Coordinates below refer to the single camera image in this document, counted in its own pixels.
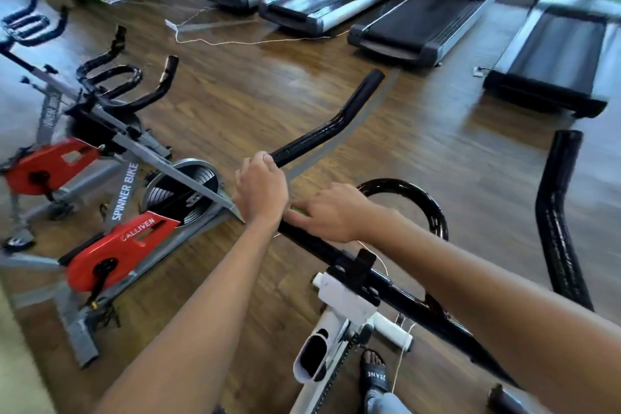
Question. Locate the person's right hand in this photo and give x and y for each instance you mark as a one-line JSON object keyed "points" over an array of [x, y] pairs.
{"points": [[340, 215]]}

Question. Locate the white bike with yellow flywheel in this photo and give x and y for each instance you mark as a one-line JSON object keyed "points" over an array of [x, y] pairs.
{"points": [[340, 297]]}

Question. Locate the person's left forearm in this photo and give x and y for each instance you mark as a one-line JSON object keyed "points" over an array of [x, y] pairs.
{"points": [[194, 331]]}

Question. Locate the person's left hand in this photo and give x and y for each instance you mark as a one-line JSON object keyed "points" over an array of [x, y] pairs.
{"points": [[260, 191]]}

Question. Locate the black sandal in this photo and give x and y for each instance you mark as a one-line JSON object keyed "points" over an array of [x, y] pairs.
{"points": [[374, 380]]}

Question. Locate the red and grey spin bike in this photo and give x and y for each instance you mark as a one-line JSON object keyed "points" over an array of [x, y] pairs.
{"points": [[121, 249], [48, 164]]}

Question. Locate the white power strip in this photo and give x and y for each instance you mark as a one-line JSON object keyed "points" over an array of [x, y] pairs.
{"points": [[172, 26]]}

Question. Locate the person's right forearm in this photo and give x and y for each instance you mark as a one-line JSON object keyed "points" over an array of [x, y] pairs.
{"points": [[505, 312]]}

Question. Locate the small grey floor plug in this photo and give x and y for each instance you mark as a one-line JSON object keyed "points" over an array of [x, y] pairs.
{"points": [[478, 71]]}

